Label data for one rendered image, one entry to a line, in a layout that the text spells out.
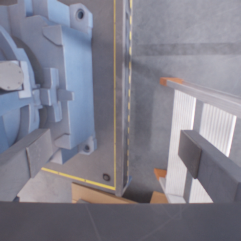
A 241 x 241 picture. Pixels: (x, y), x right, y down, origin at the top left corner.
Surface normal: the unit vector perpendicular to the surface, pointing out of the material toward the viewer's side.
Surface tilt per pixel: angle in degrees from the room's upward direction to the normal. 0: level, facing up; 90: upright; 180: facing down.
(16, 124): 90
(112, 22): 0
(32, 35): 0
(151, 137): 0
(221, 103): 66
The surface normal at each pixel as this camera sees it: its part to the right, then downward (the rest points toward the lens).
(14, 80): 0.78, 0.18
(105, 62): -0.37, 0.26
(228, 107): -1.00, 0.01
